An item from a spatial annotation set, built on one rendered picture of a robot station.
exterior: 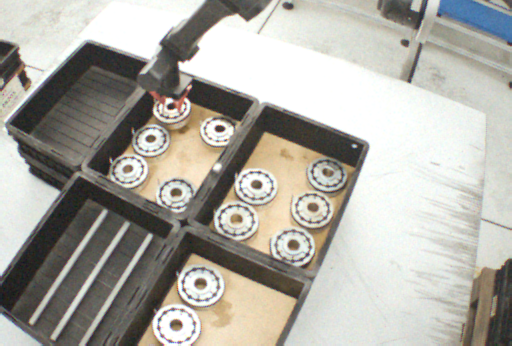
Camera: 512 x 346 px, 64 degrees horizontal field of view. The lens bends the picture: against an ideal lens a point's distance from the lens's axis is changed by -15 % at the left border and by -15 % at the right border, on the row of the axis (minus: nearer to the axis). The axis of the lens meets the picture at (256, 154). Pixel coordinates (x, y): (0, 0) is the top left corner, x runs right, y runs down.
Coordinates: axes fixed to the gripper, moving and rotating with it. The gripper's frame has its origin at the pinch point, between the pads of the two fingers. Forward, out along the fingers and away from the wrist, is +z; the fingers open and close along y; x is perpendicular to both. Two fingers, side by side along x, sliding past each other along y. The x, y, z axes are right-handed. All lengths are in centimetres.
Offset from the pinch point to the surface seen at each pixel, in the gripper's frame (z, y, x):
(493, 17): 45, 101, 190
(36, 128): 6.0, -36.3, -21.3
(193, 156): 6.1, 11.1, -8.3
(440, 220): 20, 81, 12
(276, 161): 6.3, 30.7, 0.1
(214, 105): 3.7, 8.7, 7.8
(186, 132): 6.1, 5.5, -2.2
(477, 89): 90, 108, 171
